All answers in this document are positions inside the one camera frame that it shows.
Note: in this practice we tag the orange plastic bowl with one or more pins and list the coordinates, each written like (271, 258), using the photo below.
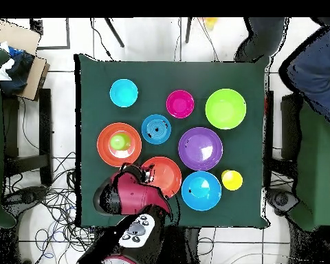
(168, 173)
(107, 151)

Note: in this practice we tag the green plastic cup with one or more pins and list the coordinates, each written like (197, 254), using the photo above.
(120, 141)

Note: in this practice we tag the small dark blue bowl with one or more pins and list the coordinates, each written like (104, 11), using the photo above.
(155, 129)

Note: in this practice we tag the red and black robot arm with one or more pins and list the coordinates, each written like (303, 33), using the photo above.
(132, 195)

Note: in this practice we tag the large blue plastic bowl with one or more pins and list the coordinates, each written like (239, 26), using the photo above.
(201, 190)

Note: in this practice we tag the purple plastic bowl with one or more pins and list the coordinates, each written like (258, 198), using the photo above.
(200, 148)

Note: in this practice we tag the pink plastic bowl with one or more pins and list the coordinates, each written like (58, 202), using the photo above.
(180, 104)

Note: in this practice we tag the small cyan plastic bowl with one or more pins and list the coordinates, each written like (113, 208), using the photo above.
(124, 92)

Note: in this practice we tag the yellow plastic cup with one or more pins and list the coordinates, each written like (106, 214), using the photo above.
(232, 180)

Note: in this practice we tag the dark green tablecloth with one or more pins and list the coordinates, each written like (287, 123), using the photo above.
(154, 74)

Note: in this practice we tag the large green plastic bowl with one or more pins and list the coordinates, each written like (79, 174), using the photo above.
(225, 108)

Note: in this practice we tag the black equipment base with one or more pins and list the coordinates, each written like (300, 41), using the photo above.
(280, 199)
(25, 195)

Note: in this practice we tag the black tripod leg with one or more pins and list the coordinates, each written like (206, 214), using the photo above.
(114, 33)
(188, 30)

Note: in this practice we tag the blue and white cloth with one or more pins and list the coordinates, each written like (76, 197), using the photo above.
(19, 69)

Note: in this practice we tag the small yellow object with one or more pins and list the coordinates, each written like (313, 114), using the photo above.
(210, 22)

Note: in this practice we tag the cardboard box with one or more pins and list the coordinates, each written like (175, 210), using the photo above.
(14, 36)

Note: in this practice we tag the person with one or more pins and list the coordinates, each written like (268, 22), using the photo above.
(316, 71)

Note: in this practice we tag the black bench frame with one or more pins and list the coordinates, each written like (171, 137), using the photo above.
(45, 132)
(290, 126)

